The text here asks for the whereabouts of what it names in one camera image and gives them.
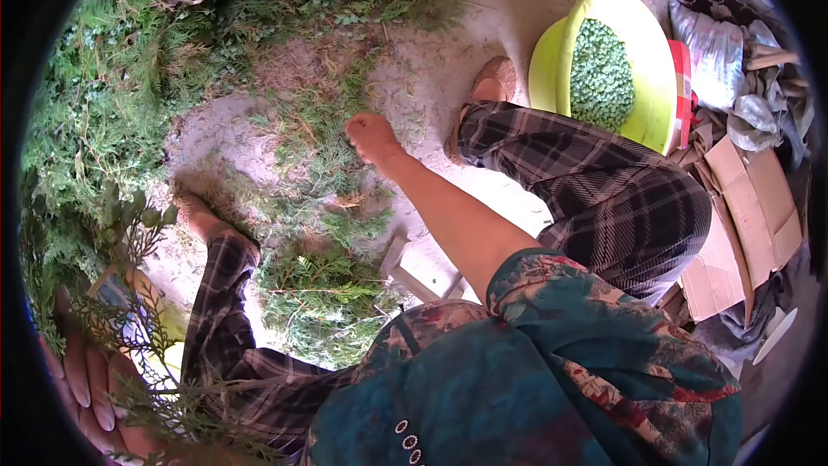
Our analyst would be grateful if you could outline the person's right hand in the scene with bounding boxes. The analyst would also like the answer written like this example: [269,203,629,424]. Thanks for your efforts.
[343,111,410,170]

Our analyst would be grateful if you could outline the person's left hand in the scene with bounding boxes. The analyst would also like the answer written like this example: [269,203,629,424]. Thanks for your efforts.
[38,285,170,463]

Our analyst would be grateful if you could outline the person's right fingers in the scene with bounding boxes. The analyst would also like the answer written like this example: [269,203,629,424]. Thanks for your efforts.
[343,113,377,165]

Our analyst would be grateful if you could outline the person's left fingers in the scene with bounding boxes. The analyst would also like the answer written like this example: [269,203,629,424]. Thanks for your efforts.
[38,285,143,435]

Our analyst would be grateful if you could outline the green cypress twig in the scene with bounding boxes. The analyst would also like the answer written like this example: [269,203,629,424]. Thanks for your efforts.
[65,180,292,466]

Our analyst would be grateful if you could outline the yellow blue packet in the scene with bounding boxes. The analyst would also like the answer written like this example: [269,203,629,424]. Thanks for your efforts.
[87,264,185,392]

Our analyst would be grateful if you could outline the low wooden stool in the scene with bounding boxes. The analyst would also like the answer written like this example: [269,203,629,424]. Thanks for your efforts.
[379,232,472,304]

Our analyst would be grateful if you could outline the pile of green cypress branches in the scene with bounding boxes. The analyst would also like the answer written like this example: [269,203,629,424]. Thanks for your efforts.
[19,0,467,370]

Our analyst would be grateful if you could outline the heap of green berries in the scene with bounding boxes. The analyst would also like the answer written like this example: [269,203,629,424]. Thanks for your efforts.
[569,17,637,135]

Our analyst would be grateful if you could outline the person's legs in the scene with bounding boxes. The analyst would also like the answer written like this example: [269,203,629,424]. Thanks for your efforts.
[171,55,714,455]

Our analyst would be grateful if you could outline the person's body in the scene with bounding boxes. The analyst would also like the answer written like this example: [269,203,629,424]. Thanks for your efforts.
[301,249,745,466]

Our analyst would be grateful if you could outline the lime green plastic basin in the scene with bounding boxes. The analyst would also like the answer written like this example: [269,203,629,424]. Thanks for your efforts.
[528,0,678,157]

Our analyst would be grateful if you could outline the red checked cloth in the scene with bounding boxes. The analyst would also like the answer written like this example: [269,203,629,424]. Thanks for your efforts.
[668,39,694,151]

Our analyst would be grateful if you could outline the printed white plastic bag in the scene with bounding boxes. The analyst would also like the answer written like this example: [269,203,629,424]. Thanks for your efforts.
[668,0,746,112]

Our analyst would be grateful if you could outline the flattened brown cardboard boxes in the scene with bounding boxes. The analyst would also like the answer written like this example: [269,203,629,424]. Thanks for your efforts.
[656,135,805,326]

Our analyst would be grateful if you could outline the grey crumpled plastic sheet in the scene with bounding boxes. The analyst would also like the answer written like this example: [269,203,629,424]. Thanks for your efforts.
[726,18,815,155]

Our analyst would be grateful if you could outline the white plate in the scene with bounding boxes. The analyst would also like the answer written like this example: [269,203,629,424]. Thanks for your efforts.
[752,307,800,366]

